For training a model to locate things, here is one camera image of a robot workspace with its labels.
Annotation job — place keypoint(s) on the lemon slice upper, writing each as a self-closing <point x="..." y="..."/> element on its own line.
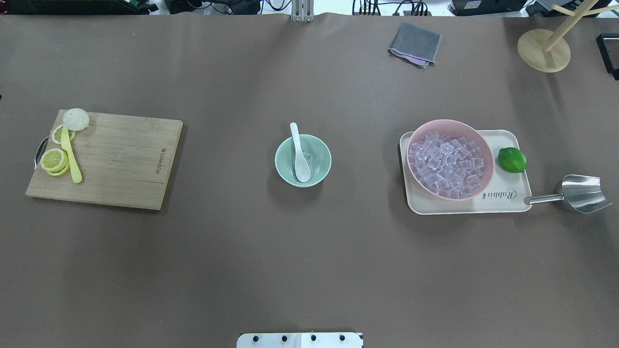
<point x="57" y="133"/>

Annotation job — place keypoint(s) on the bamboo cutting board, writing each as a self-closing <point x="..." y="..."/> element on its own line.
<point x="124" y="161"/>

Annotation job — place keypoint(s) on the white ceramic spoon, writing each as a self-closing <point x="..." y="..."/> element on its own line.
<point x="301" y="167"/>

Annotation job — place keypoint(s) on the white camera post base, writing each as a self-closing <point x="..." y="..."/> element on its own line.
<point x="301" y="340"/>

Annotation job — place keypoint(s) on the beige plastic tray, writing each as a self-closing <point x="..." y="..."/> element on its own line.
<point x="505" y="192"/>

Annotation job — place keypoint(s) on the light green ceramic bowl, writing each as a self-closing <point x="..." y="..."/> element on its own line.
<point x="319" y="162"/>

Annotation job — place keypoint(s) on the green lime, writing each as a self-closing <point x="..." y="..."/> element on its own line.
<point x="512" y="160"/>

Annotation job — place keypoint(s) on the lemon slice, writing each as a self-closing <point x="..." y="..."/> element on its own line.
<point x="55" y="162"/>
<point x="57" y="133"/>

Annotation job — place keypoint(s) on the steel ice scoop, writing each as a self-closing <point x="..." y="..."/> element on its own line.
<point x="575" y="193"/>

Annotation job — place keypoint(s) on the clear ice cube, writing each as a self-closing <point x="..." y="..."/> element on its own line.
<point x="308" y="157"/>

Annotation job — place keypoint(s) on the black monitor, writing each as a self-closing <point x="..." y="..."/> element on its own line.
<point x="608" y="44"/>

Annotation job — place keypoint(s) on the white bun dumpling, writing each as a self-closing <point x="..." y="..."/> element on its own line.
<point x="76" y="119"/>

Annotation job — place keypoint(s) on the grey folded cloth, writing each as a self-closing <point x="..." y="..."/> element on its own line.
<point x="416" y="45"/>

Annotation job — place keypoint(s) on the aluminium frame post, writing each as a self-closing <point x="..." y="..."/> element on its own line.
<point x="302" y="10"/>

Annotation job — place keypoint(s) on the wooden cup tree stand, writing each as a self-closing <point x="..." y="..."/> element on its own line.
<point x="547" y="51"/>

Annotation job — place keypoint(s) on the pink bowl of ice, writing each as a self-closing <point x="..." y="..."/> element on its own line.
<point x="450" y="160"/>

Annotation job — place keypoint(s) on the yellow plastic knife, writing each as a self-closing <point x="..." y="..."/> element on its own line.
<point x="65" y="144"/>

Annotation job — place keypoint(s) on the lemon slice lower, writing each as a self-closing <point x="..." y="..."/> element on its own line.
<point x="55" y="162"/>

